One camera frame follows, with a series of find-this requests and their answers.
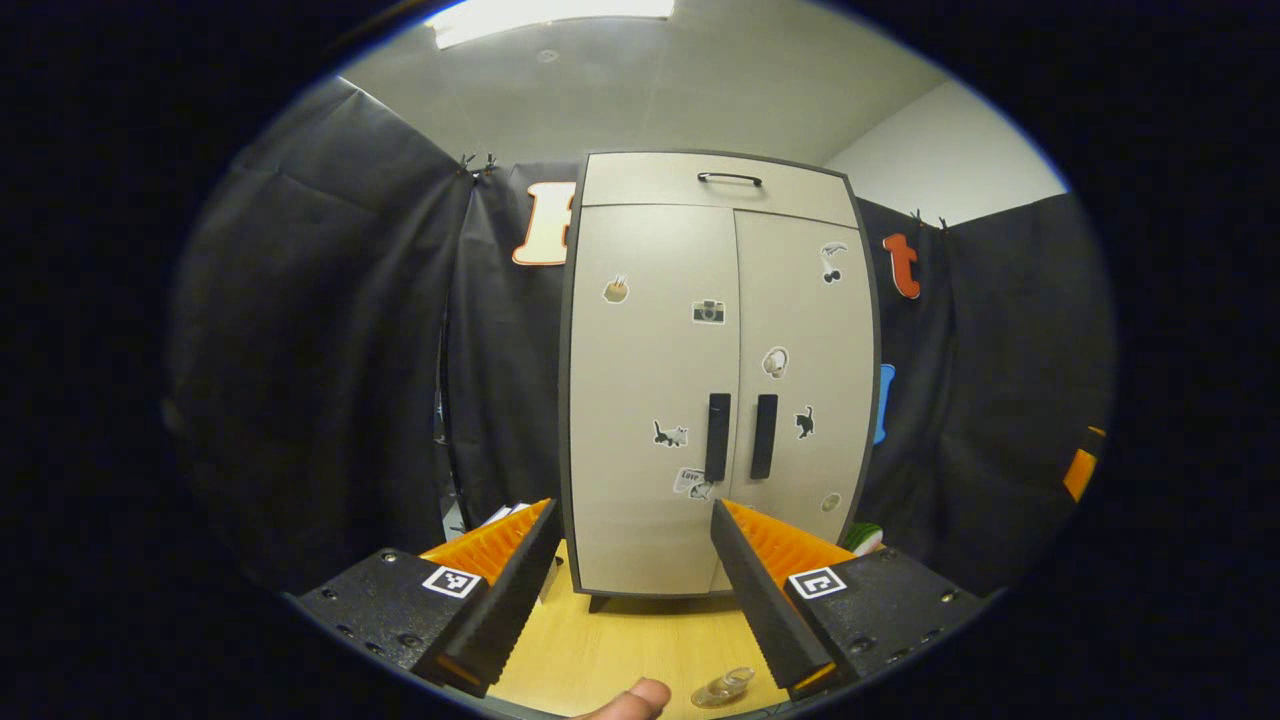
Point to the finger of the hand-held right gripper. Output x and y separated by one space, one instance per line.
1083 470

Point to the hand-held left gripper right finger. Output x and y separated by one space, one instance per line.
765 595

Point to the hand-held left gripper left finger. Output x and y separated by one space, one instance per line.
515 585

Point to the clear glass bottle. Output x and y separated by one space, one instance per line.
722 688

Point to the white cabinet door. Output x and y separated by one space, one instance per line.
640 380
815 330

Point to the white cabinet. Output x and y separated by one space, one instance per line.
566 400

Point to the white cabinet drawer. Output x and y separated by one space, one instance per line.
640 180

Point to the watermelon slice toy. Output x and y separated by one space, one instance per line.
862 540

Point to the black backdrop cloth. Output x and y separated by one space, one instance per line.
330 350

